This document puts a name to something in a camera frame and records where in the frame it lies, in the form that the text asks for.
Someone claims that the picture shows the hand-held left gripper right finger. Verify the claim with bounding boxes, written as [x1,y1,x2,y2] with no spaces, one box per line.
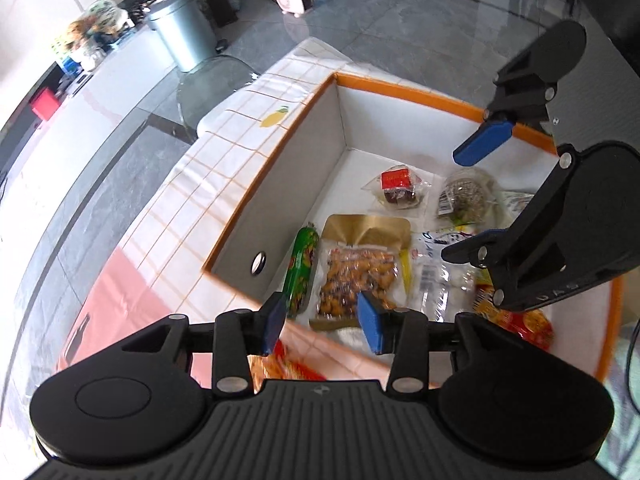
[356,291,521,395]

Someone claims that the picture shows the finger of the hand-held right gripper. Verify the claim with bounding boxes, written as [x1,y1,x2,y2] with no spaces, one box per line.
[452,47,558,167]
[441,145,621,311]

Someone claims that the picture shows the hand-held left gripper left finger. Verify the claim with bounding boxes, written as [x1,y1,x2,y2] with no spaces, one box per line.
[120,291,287,395]

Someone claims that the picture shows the small clear green packets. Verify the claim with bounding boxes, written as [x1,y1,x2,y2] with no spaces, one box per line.
[492,190,538,226]

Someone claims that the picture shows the red stick biscuit bag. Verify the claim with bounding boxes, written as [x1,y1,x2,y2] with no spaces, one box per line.
[247,339,331,393]
[452,280,555,351]

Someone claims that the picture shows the kraft nut packet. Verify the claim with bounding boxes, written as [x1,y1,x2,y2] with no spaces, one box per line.
[309,214,412,331]

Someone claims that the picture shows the clear grain cake packet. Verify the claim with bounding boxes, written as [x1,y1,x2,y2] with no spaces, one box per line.
[434,167,501,223]

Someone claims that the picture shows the green sausage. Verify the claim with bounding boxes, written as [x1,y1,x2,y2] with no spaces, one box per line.
[281,226,321,317]

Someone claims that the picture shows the yellow white snack packet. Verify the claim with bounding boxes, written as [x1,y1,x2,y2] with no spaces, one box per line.
[400,225,501,293]

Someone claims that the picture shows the clear tray packet white balls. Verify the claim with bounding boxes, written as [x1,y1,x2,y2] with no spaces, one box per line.
[415,255,493,323]

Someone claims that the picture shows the red label date packet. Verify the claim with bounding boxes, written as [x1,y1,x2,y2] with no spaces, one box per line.
[362,164,432,208]

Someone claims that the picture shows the orange cardboard box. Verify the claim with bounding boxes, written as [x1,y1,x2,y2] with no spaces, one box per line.
[202,72,626,386]

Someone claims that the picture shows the round glass table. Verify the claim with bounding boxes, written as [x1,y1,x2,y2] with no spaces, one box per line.
[176,55,261,128]

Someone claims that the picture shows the white marble cabinet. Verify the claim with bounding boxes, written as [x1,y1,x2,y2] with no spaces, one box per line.
[0,20,196,271]

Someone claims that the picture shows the metal trash can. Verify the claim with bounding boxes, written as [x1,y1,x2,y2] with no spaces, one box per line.
[142,0,218,73]

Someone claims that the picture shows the red box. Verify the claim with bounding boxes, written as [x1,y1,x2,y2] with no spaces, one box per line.
[29,87,63,121]

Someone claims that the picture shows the black cable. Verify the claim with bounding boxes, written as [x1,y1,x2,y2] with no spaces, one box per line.
[625,317,640,386]

